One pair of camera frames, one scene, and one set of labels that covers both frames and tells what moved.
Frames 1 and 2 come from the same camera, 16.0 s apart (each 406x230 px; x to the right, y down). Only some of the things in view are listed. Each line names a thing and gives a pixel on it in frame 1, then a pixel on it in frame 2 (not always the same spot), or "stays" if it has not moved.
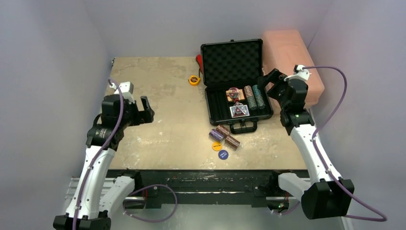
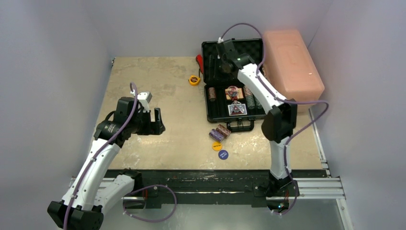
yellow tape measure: x=194 y=80 stays
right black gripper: x=278 y=88 -> x=222 y=63
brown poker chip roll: x=232 y=142 -> x=212 y=94
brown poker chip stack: x=223 y=130 stays
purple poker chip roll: x=216 y=135 stays
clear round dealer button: x=233 y=91 stays
